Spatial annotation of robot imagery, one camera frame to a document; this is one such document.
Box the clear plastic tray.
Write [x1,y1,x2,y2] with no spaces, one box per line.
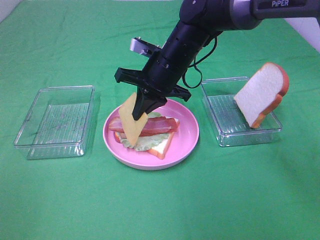
[13,85,95,160]
[201,76,283,147]

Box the green tablecloth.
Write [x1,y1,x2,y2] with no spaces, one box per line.
[0,0,320,240]

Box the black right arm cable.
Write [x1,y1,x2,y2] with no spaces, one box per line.
[182,34,218,89]

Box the yellow cheese slice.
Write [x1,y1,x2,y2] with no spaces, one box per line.
[118,92,148,146]

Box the bread slice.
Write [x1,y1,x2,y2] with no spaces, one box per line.
[233,62,290,129]
[113,117,180,160]

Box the bacon strip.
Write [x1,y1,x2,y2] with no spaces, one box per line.
[108,116,180,136]
[139,116,180,137]

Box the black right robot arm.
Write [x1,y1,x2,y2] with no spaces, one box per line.
[115,0,320,120]

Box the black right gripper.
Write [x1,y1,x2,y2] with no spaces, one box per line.
[114,51,191,121]

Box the right clear plastic tray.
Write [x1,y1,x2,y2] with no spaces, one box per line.
[201,76,283,147]

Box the left clear plastic tray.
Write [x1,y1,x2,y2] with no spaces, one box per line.
[13,85,95,160]

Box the green lettuce leaf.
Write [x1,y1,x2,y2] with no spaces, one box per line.
[119,111,169,152]

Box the pink round plate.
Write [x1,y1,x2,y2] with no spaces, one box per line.
[103,99,200,171]

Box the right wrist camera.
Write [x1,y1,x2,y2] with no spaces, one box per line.
[130,37,162,58]

